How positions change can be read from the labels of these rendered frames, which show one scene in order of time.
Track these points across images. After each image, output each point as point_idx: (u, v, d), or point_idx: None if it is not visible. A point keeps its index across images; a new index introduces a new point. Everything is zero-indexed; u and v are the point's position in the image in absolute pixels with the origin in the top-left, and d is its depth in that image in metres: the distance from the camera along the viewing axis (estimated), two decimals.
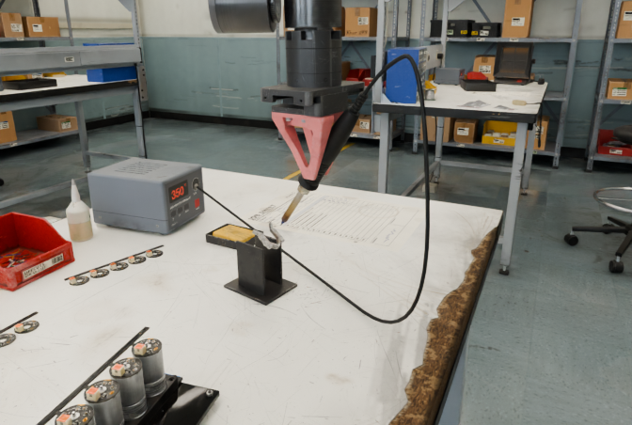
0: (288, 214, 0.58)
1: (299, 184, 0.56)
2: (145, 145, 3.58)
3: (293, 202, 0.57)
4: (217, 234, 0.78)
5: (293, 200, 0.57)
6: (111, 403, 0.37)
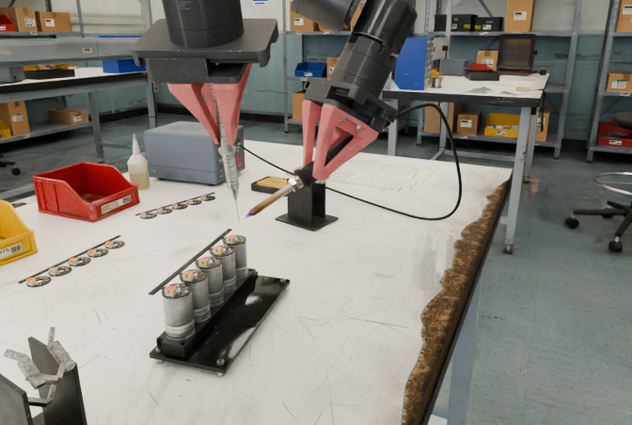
0: (263, 209, 0.52)
1: (292, 180, 0.53)
2: None
3: (278, 196, 0.52)
4: (261, 183, 0.88)
5: (279, 195, 0.52)
6: (217, 271, 0.47)
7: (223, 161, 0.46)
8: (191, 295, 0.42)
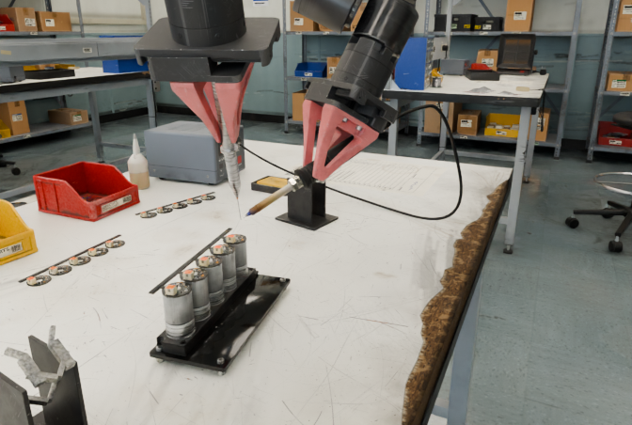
0: (263, 208, 0.52)
1: (292, 180, 0.53)
2: None
3: (278, 196, 0.52)
4: (261, 182, 0.88)
5: (279, 195, 0.52)
6: (217, 270, 0.47)
7: (225, 160, 0.46)
8: (191, 294, 0.42)
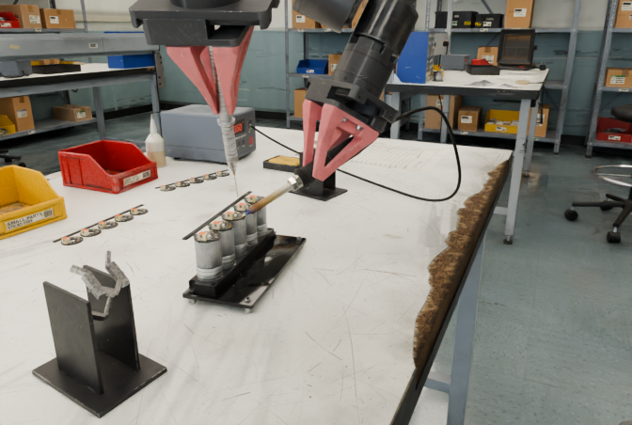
0: (262, 207, 0.52)
1: (292, 179, 0.53)
2: (162, 130, 3.73)
3: (277, 196, 0.52)
4: (273, 161, 0.92)
5: (278, 194, 0.52)
6: (242, 224, 0.51)
7: (222, 133, 0.45)
8: (220, 241, 0.47)
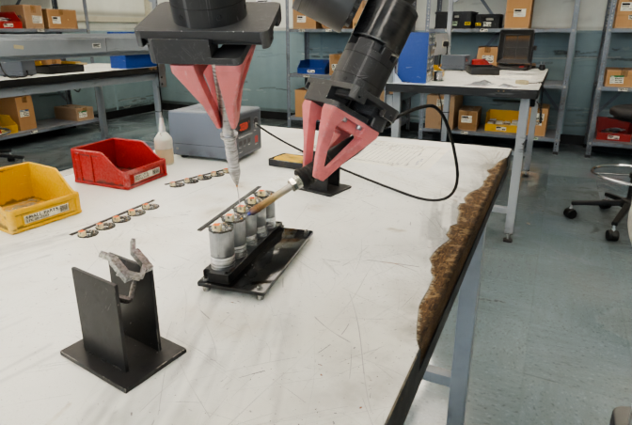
0: (263, 208, 0.52)
1: (292, 180, 0.53)
2: None
3: (278, 196, 0.52)
4: (278, 158, 0.95)
5: (279, 195, 0.52)
6: (253, 216, 0.54)
7: (225, 146, 0.46)
8: (233, 232, 0.49)
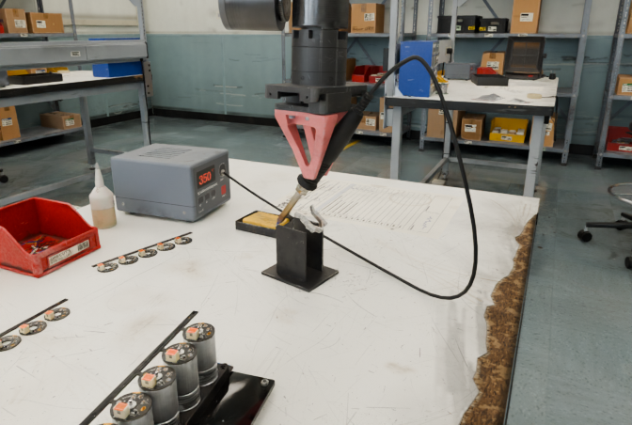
0: (284, 215, 0.57)
1: (297, 184, 0.56)
2: (150, 141, 3.55)
3: (291, 202, 0.56)
4: (247, 221, 0.74)
5: (291, 200, 0.56)
6: (168, 391, 0.33)
7: None
8: None
